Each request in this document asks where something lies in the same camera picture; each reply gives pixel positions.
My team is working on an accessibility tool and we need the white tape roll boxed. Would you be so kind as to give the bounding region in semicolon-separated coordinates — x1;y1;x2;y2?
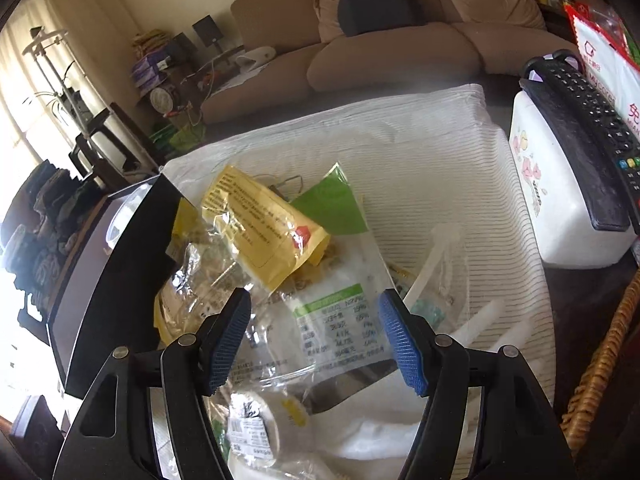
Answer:
211;389;312;466

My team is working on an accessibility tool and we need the green sushi kit package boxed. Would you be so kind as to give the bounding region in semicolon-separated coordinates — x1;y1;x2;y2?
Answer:
231;165;394;385

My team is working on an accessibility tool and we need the yellow printed plastic bag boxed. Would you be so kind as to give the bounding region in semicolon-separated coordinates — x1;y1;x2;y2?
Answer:
201;165;331;292

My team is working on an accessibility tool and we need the wicker basket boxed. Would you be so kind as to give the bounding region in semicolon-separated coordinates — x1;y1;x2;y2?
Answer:
561;272;640;457

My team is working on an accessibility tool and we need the black storage box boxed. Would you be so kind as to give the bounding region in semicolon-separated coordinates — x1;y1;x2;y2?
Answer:
48;176;182;399

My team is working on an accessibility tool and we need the white plastic spoon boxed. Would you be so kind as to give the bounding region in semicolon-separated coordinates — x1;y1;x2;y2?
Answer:
404;223;461;310

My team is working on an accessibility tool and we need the brown armchair with clothes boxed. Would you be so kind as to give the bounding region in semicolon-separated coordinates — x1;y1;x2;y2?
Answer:
1;160;104;320

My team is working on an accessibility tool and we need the white floral tissue box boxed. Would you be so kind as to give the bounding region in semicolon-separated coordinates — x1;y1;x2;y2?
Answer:
509;50;639;270

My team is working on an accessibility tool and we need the white striped table cloth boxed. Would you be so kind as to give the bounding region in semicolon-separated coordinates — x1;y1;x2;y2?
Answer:
150;82;558;480

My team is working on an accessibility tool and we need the black remote control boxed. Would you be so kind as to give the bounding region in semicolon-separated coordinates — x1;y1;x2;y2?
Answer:
521;51;639;232

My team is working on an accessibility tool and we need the red white snack bag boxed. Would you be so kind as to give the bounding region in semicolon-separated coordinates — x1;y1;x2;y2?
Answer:
564;3;639;138

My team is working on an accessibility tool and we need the black speaker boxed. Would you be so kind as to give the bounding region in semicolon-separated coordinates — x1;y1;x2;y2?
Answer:
192;15;224;48

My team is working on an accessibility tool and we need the brown fabric sofa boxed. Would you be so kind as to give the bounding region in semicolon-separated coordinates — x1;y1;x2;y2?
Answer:
201;0;567;125

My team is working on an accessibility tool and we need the dark blue lumbar cushion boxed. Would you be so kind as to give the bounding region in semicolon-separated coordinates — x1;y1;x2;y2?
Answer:
337;0;426;37

